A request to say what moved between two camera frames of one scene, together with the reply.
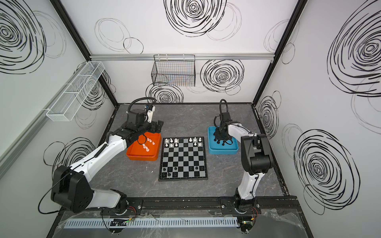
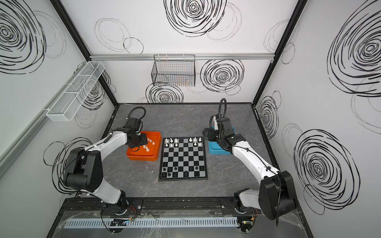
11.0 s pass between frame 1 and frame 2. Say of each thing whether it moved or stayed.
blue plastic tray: stayed
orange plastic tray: stayed
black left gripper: moved
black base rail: stayed
